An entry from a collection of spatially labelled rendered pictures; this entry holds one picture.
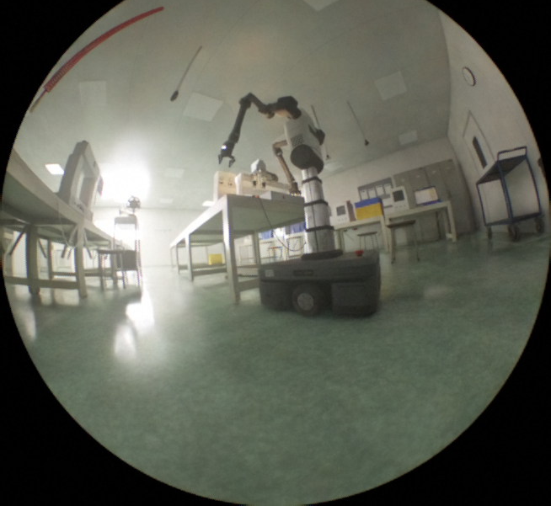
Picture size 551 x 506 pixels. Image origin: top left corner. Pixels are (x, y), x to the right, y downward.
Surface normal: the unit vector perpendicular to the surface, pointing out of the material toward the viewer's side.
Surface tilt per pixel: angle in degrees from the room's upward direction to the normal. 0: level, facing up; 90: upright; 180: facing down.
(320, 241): 90
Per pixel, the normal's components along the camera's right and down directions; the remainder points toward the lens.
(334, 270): -0.61, -0.04
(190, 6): 0.11, 0.99
